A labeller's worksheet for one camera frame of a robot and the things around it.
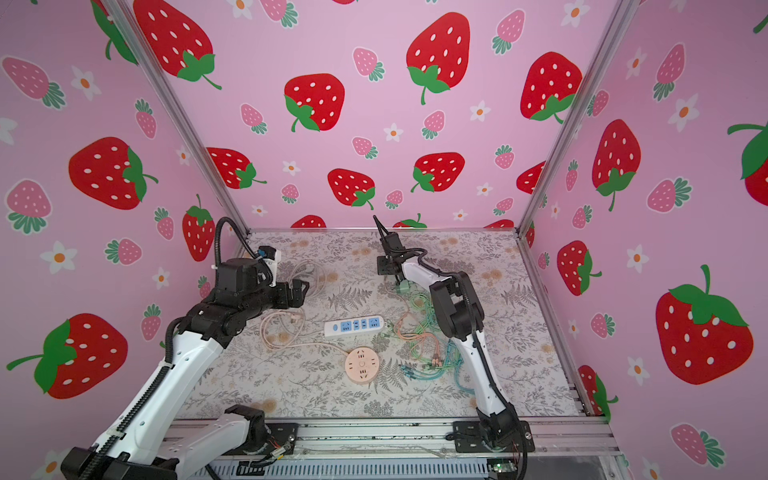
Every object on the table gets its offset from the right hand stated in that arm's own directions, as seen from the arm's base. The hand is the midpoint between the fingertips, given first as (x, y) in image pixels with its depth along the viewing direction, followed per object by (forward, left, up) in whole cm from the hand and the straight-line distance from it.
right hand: (385, 263), depth 109 cm
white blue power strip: (-26, +7, 0) cm, 27 cm away
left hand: (-27, +19, +23) cm, 40 cm away
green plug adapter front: (-11, -8, +1) cm, 13 cm away
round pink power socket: (-38, +1, 0) cm, 38 cm away
